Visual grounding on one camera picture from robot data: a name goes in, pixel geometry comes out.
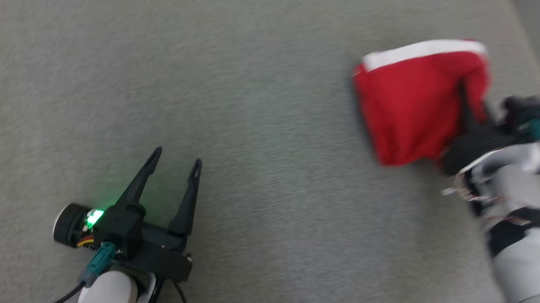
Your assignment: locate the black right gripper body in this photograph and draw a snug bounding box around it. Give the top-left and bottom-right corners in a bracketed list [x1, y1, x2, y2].
[441, 120, 532, 180]

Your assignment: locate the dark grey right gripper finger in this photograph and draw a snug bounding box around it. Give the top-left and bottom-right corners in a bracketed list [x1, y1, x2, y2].
[481, 101, 498, 128]
[456, 81, 482, 131]

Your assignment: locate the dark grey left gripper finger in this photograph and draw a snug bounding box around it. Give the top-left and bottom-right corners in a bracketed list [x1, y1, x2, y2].
[115, 144, 163, 218]
[168, 157, 203, 239]

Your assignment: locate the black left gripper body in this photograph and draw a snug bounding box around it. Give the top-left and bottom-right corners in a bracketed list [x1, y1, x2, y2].
[51, 202, 196, 284]

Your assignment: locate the red shirt with white trim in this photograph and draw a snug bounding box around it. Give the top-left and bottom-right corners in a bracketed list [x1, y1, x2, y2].
[347, 34, 493, 172]

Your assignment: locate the thin black cable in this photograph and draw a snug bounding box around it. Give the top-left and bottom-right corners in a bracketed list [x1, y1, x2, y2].
[147, 277, 192, 303]

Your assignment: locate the black cable with teal connector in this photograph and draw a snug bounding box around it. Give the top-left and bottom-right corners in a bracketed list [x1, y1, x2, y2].
[48, 239, 119, 303]

